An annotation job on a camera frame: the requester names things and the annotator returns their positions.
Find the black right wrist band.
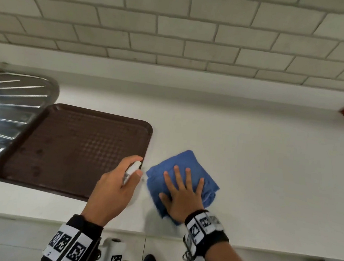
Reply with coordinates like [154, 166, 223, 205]
[181, 209, 232, 261]

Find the black wrist band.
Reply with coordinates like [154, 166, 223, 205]
[181, 209, 232, 261]
[39, 211, 105, 261]

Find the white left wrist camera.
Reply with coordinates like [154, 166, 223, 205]
[97, 236, 127, 261]

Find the person's left hand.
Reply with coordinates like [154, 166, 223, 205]
[80, 150, 145, 232]

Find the brown plastic tray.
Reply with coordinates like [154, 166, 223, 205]
[0, 97, 155, 208]

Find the blue cloth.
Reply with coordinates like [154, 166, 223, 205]
[141, 146, 224, 231]

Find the black left wrist band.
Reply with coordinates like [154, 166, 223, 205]
[39, 211, 105, 261]

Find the small clear spray bottle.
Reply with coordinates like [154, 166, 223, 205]
[122, 160, 142, 187]

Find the person's right hand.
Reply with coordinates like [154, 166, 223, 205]
[156, 164, 208, 226]

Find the white countertop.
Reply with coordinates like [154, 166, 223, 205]
[0, 43, 344, 261]

